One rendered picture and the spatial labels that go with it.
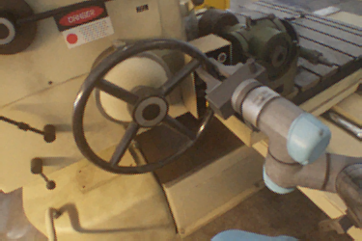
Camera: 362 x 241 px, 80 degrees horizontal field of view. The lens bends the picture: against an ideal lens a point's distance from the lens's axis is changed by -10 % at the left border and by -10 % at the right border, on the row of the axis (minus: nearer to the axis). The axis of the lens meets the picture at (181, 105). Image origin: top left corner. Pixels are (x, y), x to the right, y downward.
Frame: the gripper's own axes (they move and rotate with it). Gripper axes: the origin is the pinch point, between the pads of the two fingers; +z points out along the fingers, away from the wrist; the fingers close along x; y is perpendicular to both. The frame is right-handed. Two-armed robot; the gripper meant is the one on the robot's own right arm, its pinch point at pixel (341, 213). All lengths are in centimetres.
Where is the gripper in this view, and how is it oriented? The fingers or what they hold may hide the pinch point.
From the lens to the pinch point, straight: 80.0
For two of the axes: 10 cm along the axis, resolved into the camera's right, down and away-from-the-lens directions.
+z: -1.7, 5.5, 8.2
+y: 4.2, 7.9, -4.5
